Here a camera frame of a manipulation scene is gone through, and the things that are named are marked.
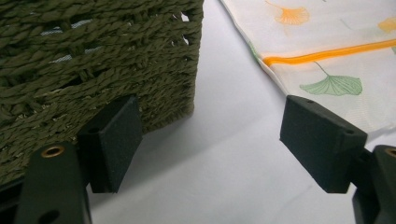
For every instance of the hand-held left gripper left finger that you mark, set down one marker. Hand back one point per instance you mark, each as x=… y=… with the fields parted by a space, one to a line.
x=109 y=146

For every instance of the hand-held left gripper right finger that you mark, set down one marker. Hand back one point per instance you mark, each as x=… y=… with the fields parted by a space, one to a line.
x=320 y=146

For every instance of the green woven basket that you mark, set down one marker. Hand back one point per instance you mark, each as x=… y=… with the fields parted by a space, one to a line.
x=93 y=74

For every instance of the white leaf-print laundry bag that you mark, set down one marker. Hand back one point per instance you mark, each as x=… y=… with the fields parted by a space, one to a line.
x=327 y=31

